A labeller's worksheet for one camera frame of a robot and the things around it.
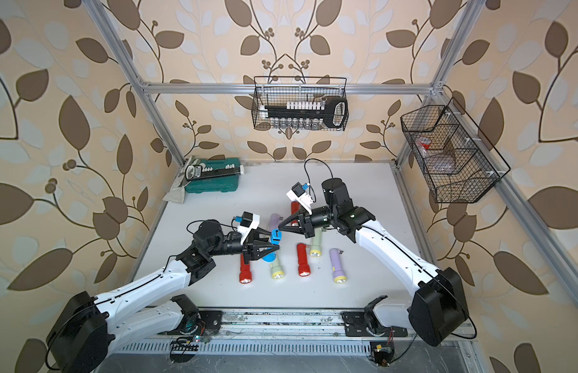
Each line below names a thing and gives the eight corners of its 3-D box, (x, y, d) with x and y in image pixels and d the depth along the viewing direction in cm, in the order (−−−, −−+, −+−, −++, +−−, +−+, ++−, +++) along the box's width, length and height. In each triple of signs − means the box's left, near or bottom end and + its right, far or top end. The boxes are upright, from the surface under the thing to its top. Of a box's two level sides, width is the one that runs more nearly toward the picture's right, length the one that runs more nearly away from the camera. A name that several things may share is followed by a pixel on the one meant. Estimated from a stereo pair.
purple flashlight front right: (335, 284, 83) (336, 281, 81) (327, 251, 91) (328, 248, 89) (345, 282, 84) (346, 280, 82) (337, 250, 92) (338, 247, 90)
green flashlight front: (274, 282, 84) (274, 280, 82) (267, 268, 87) (266, 266, 85) (285, 275, 85) (284, 273, 83) (277, 262, 89) (276, 259, 87)
